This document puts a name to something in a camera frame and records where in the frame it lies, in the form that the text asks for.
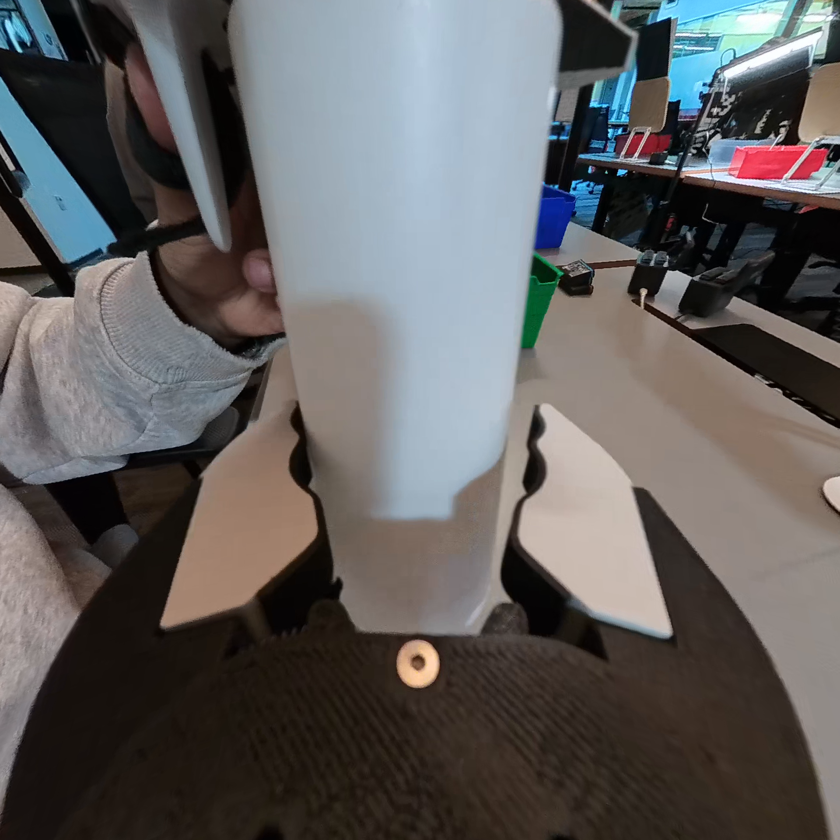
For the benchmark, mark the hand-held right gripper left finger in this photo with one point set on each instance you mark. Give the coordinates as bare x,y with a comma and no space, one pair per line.
243,525

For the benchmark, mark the small black battery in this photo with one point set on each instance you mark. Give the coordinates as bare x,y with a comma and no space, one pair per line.
576,277

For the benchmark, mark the person's left hand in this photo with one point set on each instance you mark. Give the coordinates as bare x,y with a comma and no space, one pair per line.
223,295

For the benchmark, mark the black charging dock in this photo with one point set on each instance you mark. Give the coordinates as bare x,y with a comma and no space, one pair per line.
722,289

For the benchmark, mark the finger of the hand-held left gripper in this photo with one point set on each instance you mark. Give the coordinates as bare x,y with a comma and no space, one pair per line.
590,39

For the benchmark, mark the wooden chair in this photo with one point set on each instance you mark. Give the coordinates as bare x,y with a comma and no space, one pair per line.
649,105
820,102

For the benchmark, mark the green plastic bin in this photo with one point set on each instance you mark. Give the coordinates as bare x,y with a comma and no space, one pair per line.
541,302

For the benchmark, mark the blue plastic bin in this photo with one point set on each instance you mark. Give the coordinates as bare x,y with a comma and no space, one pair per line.
556,216

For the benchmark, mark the black battery charger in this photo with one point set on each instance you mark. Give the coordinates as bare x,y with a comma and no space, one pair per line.
648,272

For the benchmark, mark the white bottle with black lid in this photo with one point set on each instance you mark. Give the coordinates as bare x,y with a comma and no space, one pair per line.
394,262

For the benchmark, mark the wooden edged office desk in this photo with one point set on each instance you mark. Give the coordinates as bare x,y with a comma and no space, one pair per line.
754,187

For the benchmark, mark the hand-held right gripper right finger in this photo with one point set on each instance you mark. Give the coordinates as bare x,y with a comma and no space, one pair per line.
590,538

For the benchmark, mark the red plastic bin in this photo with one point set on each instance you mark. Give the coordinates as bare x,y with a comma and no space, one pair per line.
774,164

